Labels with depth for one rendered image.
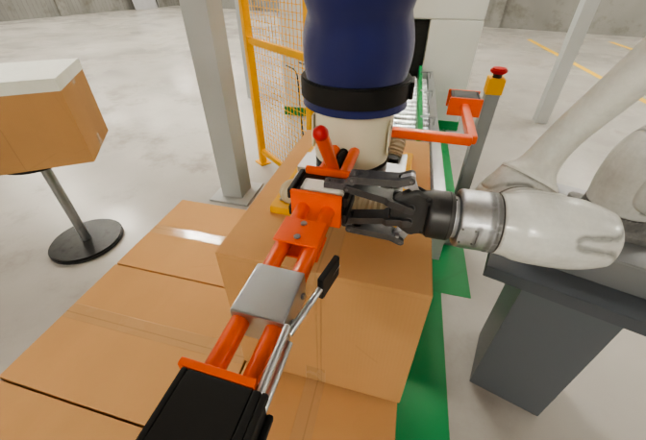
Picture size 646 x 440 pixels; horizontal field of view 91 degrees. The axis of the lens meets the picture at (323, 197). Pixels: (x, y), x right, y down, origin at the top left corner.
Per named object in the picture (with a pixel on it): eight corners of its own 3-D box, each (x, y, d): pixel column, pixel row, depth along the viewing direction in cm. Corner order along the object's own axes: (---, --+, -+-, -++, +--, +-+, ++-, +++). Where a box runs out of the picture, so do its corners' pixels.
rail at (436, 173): (423, 90, 318) (427, 70, 306) (429, 90, 316) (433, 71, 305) (426, 252, 136) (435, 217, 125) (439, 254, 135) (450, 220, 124)
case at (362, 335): (310, 220, 130) (307, 129, 107) (409, 236, 122) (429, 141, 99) (244, 360, 83) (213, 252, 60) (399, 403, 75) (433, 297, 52)
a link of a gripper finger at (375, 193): (411, 216, 48) (415, 209, 47) (340, 194, 48) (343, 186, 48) (412, 202, 51) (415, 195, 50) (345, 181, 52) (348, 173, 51)
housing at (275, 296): (260, 284, 41) (255, 260, 39) (309, 297, 40) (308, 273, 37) (233, 332, 36) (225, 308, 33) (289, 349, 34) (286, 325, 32)
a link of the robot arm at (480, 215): (488, 266, 46) (445, 258, 47) (480, 226, 53) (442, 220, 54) (509, 217, 41) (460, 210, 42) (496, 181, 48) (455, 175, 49)
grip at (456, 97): (445, 105, 96) (449, 88, 93) (475, 108, 94) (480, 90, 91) (446, 114, 89) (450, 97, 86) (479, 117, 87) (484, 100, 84)
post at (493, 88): (439, 236, 203) (487, 74, 144) (451, 238, 202) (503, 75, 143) (440, 243, 198) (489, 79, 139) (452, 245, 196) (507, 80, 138)
